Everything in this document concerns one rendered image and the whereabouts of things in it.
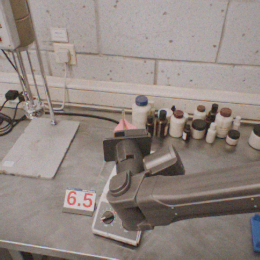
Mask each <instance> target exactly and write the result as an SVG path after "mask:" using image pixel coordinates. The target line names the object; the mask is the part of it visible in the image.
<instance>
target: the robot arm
mask: <svg viewBox="0 0 260 260"><path fill-rule="evenodd" d="M124 125H125V130H124V129H123V123H122V120H120V123H119V124H118V126H117V127H116V128H115V129H114V137H112V138H106V137H105V136H104V137H103V151H104V160H105V162H109V161H115V165H116V171H117V174H116V175H115V176H113V177H111V179H110V181H109V190H108V191H107V193H106V200H107V201H108V203H110V205H111V206H112V208H113V210H114V211H115V212H116V214H117V216H118V217H119V218H120V220H121V221H122V222H123V224H124V225H125V227H126V228H127V229H128V230H129V231H131V232H139V231H146V230H154V227H155V226H167V225H169V224H170V223H173V222H177V221H184V220H187V219H194V218H205V217H211V216H222V215H238V214H249V213H256V212H260V161H256V162H250V163H246V164H240V165H235V166H231V167H226V168H220V169H215V170H211V171H202V172H196V173H193V174H187V175H185V172H186V171H185V168H184V166H183V163H182V160H181V159H180V156H179V154H178V152H177V151H176V149H175V146H174V145H168V146H166V147H164V148H162V149H160V150H157V151H155V152H154V153H151V134H150V133H148V132H147V129H138V128H137V127H136V126H134V125H132V124H130V123H129V122H128V121H127V120H126V119H125V121H124ZM143 159H144V162H143Z"/></svg>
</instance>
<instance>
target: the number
mask: <svg viewBox="0 0 260 260"><path fill-rule="evenodd" d="M94 196H95V194H94V193H90V192H78V191H73V190H67V195H66V202H65V205H72V206H76V207H84V208H91V209H93V203H94Z"/></svg>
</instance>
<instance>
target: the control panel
mask: <svg viewBox="0 0 260 260"><path fill-rule="evenodd" d="M106 211H110V212H112V213H113V215H114V220H113V221H112V223H109V224H106V223H104V222H103V221H102V220H101V217H102V216H103V214H104V213H105V212H106ZM93 228H94V229H96V230H100V231H103V232H107V233H111V234H115V235H118V236H121V237H125V238H128V239H131V240H134V241H136V238H137V235H138V232H131V231H129V230H126V229H124V228H123V226H122V221H121V220H120V218H119V217H118V216H117V214H116V213H115V211H114V210H113V208H112V206H111V205H110V203H106V202H103V201H102V202H101V204H100V207H99V211H98V213H97V217H96V220H95V224H94V227H93Z"/></svg>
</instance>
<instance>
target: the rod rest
mask: <svg viewBox="0 0 260 260"><path fill-rule="evenodd" d="M250 221H251V233H252V244H253V250H254V251H257V252H260V216H259V214H257V213H255V215H254V216H252V217H251V218H250Z"/></svg>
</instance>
